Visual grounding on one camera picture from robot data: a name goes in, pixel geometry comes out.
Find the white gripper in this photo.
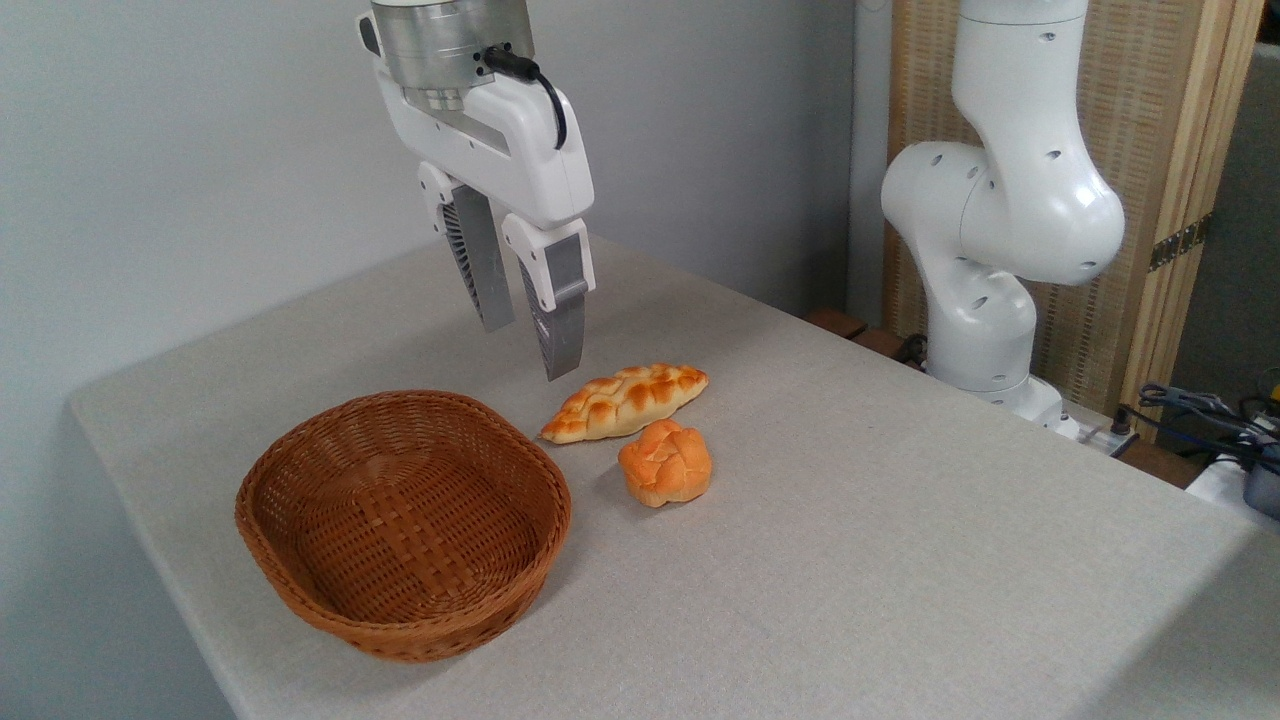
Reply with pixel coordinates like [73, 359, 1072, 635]
[374, 58, 597, 383]

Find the round knotted bread roll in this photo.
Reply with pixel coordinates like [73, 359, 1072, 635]
[618, 419, 713, 508]

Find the long braided bread loaf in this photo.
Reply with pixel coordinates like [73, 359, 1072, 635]
[540, 363, 710, 445]

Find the brown wicker basket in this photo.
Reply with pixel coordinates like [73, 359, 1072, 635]
[235, 389, 573, 665]

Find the grey tablecloth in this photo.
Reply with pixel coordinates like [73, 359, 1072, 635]
[68, 235, 1280, 720]

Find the wooden woven folding screen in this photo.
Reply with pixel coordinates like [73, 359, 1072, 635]
[884, 0, 1267, 441]

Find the brass screen hinge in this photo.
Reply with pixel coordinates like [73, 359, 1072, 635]
[1148, 213, 1214, 273]

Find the grey rounded device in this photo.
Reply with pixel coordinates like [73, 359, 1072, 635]
[1243, 440, 1280, 521]

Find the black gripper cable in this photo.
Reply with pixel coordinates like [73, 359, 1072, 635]
[484, 45, 569, 152]

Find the blue grey cable bundle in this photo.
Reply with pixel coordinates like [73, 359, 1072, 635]
[1136, 382, 1280, 466]

